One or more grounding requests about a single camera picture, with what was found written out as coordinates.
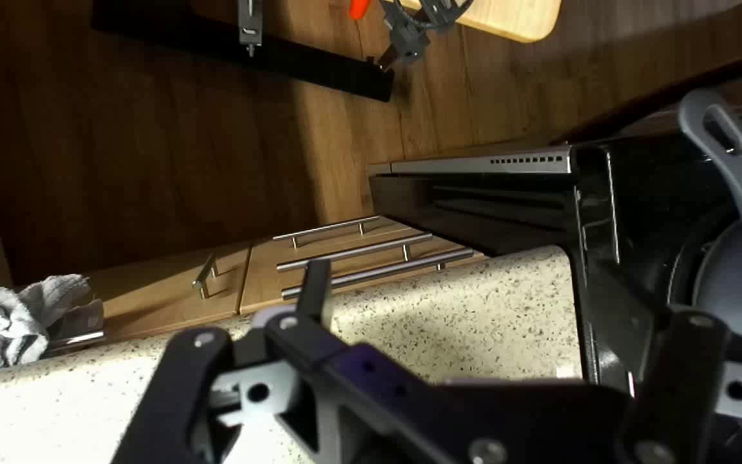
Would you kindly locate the small orange object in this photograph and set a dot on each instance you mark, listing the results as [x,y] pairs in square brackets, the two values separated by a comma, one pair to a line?
[358,9]

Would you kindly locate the black oven with steel trim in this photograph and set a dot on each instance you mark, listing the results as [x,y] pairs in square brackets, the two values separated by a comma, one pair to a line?
[509,202]

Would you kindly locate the small metal bracket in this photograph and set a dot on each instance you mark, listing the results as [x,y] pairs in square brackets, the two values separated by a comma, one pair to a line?
[247,24]

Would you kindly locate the gray plastic utensil with hole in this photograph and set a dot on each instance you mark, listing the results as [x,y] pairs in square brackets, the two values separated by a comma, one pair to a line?
[734,162]

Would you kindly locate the gray metal stand foot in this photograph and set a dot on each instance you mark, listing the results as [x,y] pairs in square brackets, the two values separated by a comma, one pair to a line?
[412,26]

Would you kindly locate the long black flat bar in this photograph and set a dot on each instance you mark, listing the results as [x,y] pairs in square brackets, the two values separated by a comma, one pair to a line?
[244,46]

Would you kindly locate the light wooden board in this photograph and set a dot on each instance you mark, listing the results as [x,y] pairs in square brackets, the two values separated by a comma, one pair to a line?
[509,17]

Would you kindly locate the crumpled gray cloth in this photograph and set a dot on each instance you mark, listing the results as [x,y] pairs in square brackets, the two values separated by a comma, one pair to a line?
[10,318]

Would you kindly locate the wooden lower cabinet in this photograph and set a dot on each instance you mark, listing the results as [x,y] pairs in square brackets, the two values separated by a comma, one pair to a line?
[156,291]

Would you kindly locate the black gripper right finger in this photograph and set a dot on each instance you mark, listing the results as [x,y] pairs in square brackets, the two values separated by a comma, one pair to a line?
[675,388]

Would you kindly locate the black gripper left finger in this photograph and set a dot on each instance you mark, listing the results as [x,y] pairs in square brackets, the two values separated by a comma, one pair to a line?
[180,388]

